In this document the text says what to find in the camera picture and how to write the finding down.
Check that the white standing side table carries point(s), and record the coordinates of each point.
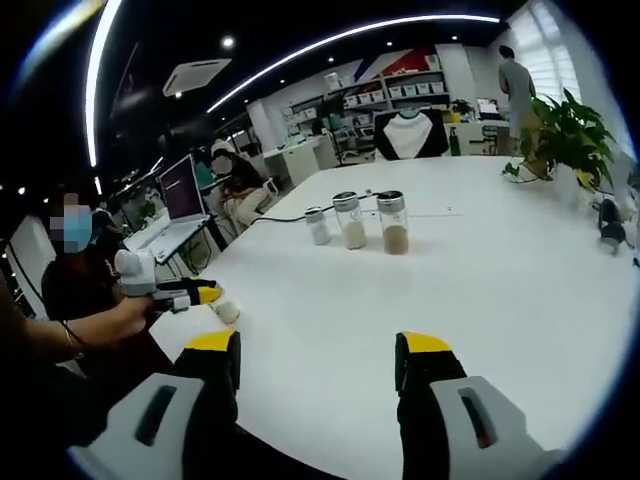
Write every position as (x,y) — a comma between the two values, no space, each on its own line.
(137,243)

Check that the white office desk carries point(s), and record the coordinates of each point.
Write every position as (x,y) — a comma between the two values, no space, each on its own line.
(300,160)

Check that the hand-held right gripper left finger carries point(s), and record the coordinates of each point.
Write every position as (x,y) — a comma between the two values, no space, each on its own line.
(165,430)

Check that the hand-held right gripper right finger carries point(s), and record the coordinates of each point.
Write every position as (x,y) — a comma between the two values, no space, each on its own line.
(450,430)

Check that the person's left hand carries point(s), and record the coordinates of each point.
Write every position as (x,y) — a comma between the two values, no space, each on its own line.
(130,320)

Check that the chair with white black shirt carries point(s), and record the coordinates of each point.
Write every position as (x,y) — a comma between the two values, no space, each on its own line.
(407,137)

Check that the short white seasoning bottle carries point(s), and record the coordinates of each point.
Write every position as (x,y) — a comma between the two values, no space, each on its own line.
(319,230)

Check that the ceiling air conditioner vent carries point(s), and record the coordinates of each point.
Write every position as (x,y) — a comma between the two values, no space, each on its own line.
(197,77)

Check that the tall brown seasoning bottle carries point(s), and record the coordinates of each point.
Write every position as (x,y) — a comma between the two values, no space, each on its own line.
(395,237)

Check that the small lit monitor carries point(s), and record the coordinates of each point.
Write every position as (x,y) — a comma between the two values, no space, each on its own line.
(489,107)

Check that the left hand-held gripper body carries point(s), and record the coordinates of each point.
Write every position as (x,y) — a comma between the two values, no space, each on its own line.
(137,272)

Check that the open laptop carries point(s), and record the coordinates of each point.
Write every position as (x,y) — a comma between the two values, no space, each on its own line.
(182,192)

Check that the tall cream seasoning bottle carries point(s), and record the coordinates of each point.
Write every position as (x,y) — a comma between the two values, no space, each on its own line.
(352,232)

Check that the small black device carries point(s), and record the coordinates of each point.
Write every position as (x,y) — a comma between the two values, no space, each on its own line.
(611,230)

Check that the short beige seasoning bottle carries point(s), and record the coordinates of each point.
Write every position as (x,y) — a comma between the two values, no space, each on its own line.
(227,311)

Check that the shelf of white storage bins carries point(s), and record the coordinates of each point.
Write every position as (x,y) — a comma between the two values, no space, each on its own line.
(415,90)

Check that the white window blinds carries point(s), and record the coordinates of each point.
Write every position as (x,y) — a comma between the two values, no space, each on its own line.
(550,55)

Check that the green potted plant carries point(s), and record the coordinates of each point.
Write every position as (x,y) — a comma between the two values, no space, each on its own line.
(570,130)

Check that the green water bottle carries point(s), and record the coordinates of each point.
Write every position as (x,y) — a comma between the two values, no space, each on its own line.
(454,142)

